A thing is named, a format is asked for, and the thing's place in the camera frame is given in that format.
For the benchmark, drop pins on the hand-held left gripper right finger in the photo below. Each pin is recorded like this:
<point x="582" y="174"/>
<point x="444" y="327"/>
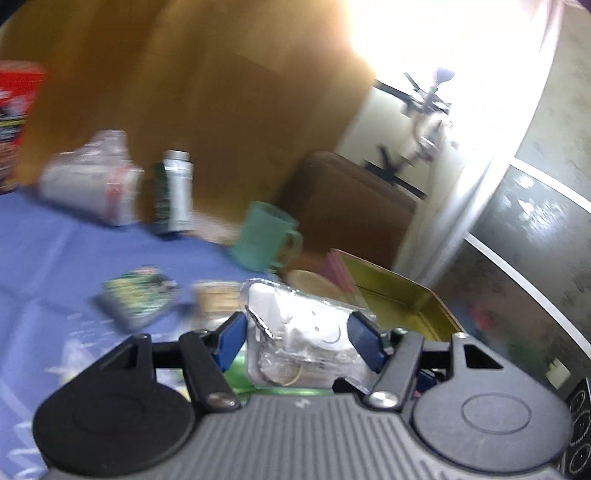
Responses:
<point x="364" y="344"/>

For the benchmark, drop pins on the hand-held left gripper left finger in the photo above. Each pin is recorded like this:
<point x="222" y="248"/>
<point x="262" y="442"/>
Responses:
<point x="231" y="341"/>

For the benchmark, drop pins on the clear packet of wooden sticks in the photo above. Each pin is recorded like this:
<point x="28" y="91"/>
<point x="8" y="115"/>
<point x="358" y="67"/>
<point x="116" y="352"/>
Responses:
<point x="214" y="300"/>

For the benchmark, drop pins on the clear plastic charger packet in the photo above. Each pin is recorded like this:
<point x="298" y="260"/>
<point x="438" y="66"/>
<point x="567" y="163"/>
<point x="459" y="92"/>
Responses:
<point x="300" y="332"/>

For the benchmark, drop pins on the green cloth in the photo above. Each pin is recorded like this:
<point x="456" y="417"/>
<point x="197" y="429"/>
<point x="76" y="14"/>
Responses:
<point x="277" y="391"/>

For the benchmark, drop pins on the green printed packet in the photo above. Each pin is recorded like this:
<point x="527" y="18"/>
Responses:
<point x="138" y="295"/>

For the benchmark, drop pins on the green plastic mug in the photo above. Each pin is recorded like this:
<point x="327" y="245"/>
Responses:
<point x="263" y="237"/>

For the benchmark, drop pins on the brown chair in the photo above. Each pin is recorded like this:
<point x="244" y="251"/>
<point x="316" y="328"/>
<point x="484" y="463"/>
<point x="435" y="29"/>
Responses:
<point x="346" y="207"/>

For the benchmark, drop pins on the black tape strips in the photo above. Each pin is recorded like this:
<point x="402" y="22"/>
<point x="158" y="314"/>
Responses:
<point x="392" y="170"/>

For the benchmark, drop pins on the blue tablecloth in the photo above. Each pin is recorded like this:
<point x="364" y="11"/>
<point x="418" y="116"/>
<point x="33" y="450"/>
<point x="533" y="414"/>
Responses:
<point x="46" y="263"/>

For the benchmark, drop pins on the frosted sliding door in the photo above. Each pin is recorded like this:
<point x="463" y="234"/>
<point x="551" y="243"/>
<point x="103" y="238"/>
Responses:
<point x="531" y="230"/>

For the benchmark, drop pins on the plastic-wrapped paper cups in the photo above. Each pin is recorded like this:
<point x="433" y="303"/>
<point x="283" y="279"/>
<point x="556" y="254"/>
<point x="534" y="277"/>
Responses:
<point x="87" y="184"/>

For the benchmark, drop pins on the wooden board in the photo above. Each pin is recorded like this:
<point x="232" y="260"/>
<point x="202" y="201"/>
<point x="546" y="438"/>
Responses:
<point x="207" y="92"/>

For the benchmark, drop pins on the red cereal box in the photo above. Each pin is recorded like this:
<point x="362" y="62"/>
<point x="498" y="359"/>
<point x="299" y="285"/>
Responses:
<point x="16" y="124"/>

